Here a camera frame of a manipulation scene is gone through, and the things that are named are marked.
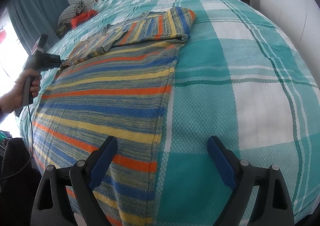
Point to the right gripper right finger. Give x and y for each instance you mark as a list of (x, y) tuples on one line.
[(272, 205)]

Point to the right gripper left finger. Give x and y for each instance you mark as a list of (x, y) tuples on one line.
[(52, 206)]

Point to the striped knitted sweater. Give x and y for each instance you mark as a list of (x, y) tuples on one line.
[(117, 83)]

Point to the person's left hand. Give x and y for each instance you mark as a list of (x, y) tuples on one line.
[(12, 100)]

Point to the grey knitted garment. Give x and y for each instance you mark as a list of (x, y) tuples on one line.
[(70, 13)]

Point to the teal curtain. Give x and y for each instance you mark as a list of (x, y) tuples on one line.
[(31, 18)]

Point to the red garment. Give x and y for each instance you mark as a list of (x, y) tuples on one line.
[(82, 18)]

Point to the teal plaid bedspread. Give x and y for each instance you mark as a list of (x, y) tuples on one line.
[(240, 78)]

